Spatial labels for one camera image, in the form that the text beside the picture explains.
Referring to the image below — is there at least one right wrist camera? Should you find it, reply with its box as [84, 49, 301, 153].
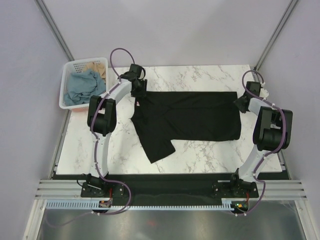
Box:
[259, 88, 269, 99]

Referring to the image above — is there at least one aluminium profile rail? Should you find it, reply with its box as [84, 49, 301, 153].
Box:
[35, 179, 307, 200]

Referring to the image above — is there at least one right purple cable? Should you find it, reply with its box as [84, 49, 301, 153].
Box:
[232, 70, 288, 217]

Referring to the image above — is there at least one left aluminium frame post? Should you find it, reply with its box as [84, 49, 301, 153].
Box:
[34, 0, 75, 61]

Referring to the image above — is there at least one beige t shirt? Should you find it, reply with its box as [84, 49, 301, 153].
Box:
[82, 62, 106, 82]

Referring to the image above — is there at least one black t shirt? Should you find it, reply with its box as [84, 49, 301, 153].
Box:
[131, 91, 242, 164]

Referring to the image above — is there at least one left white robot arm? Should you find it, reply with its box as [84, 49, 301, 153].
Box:
[81, 63, 148, 198]

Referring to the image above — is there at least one blue t shirt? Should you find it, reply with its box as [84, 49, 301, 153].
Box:
[63, 69, 106, 106]

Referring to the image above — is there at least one white plastic basket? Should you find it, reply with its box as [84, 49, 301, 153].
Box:
[59, 57, 108, 111]

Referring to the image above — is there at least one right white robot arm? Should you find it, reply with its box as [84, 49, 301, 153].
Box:
[229, 81, 293, 197]

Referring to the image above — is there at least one aluminium frame post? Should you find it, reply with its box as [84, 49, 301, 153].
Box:
[252, 0, 300, 71]
[34, 0, 75, 61]

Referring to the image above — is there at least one right aluminium frame post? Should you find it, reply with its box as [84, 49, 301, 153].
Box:
[252, 0, 300, 71]

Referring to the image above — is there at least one white slotted cable duct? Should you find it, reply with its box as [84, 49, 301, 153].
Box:
[45, 198, 249, 211]

